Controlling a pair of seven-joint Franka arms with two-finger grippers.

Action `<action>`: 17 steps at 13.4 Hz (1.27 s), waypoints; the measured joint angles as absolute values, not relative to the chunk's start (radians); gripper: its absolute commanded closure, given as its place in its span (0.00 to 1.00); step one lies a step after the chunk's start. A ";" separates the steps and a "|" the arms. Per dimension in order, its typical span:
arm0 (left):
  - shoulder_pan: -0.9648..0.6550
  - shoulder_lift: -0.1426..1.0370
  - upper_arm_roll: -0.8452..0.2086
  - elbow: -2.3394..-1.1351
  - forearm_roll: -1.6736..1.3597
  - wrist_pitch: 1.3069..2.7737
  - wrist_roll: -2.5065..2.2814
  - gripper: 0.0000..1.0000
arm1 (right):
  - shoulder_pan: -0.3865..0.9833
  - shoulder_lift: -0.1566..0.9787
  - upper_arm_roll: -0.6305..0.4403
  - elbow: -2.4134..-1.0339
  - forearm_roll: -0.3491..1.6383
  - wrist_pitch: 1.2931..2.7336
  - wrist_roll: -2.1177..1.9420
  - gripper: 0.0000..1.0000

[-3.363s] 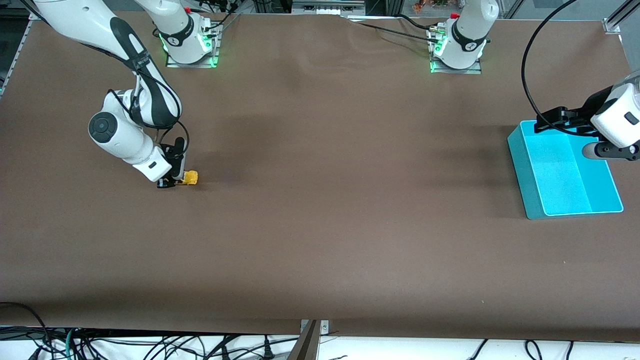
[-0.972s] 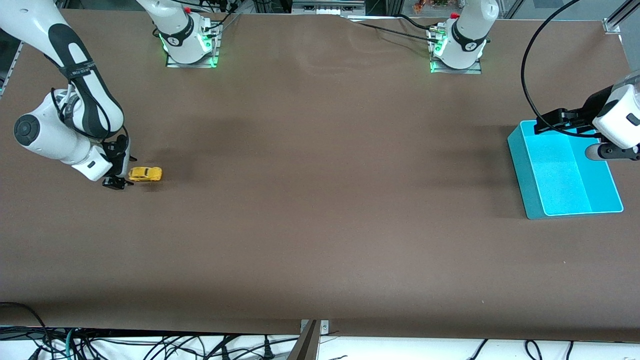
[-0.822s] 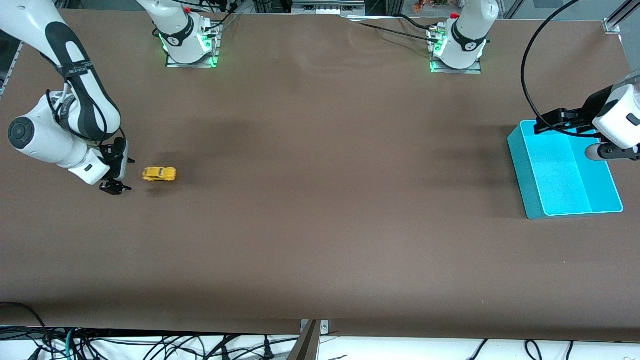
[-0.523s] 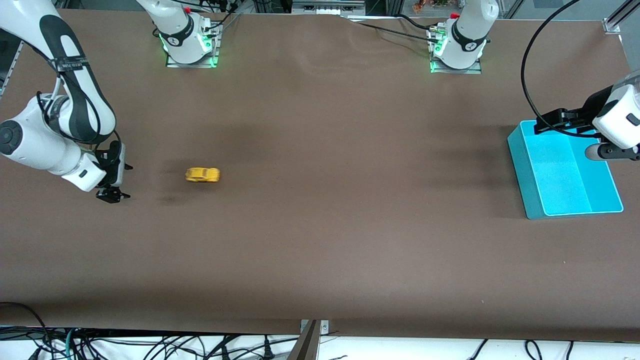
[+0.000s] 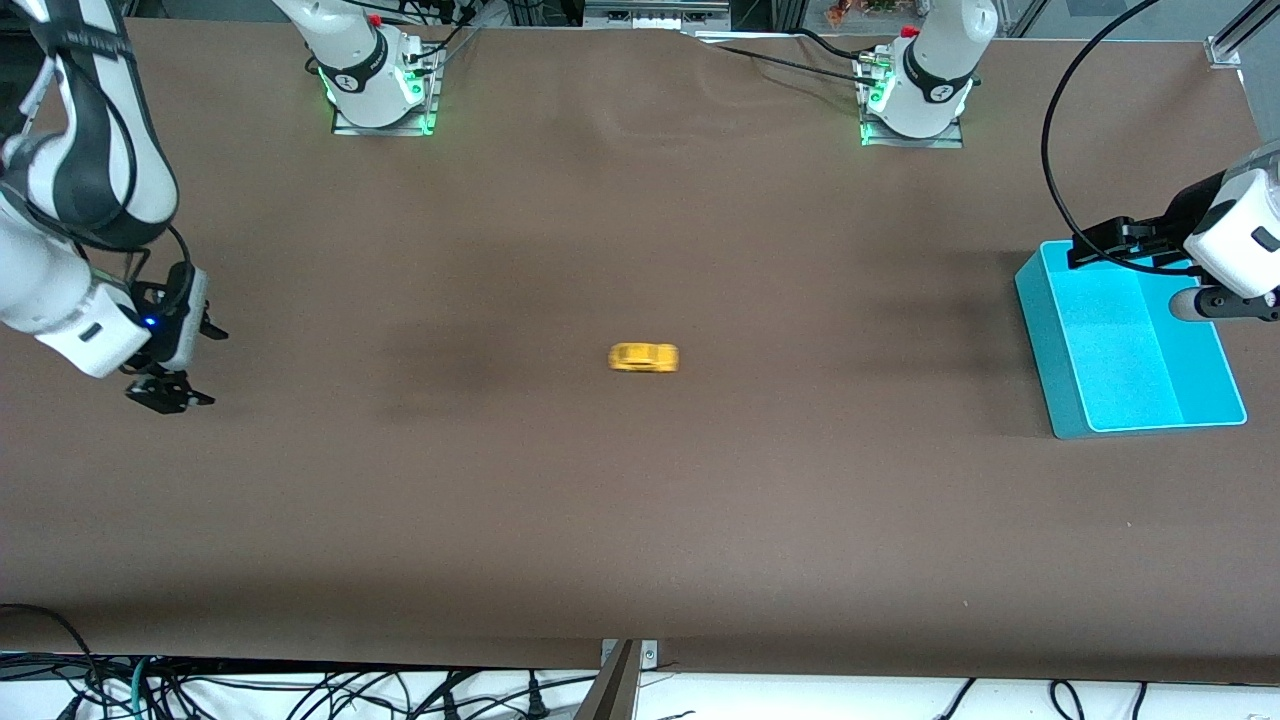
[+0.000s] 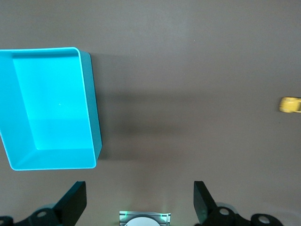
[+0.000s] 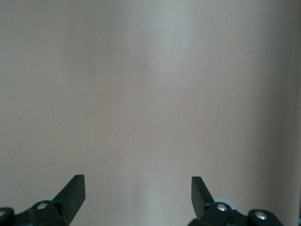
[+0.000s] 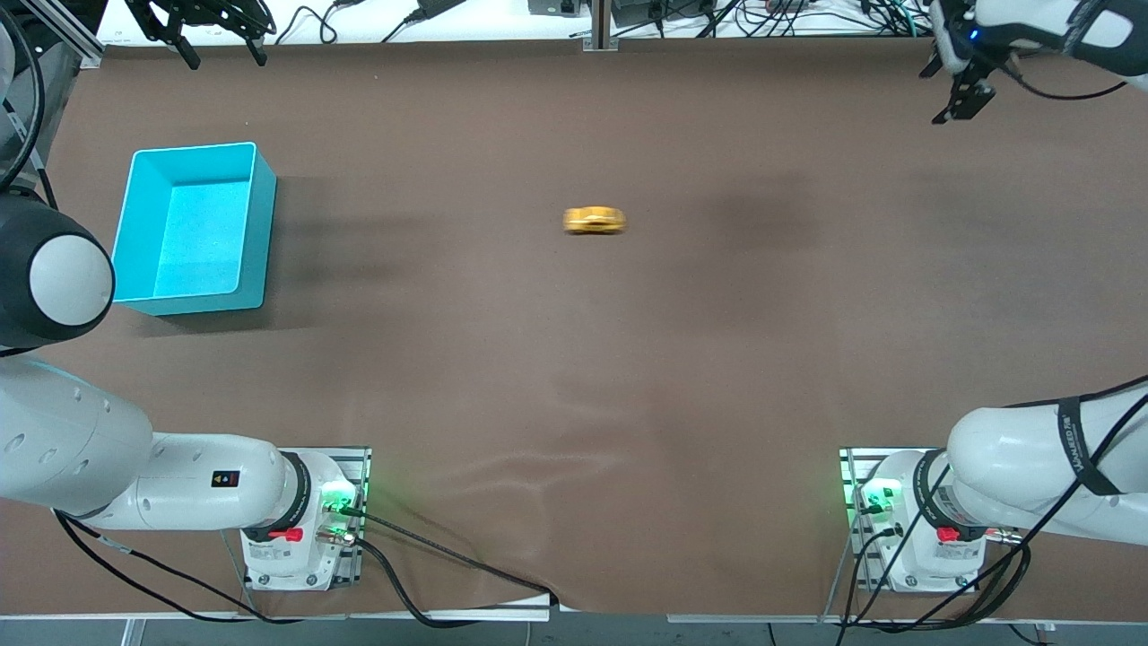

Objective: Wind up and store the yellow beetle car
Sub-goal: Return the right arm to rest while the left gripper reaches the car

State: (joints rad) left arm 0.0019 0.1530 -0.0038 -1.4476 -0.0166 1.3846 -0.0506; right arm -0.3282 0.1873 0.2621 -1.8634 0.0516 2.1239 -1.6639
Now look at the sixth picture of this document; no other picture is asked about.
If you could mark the yellow toy beetle car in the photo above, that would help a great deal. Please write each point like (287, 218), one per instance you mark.
(290, 104)

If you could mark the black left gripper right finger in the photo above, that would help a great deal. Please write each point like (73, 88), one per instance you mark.
(204, 204)

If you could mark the turquoise plastic bin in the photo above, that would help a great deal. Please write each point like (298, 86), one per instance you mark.
(54, 106)

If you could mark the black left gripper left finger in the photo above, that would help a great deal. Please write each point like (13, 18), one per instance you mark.
(70, 207)

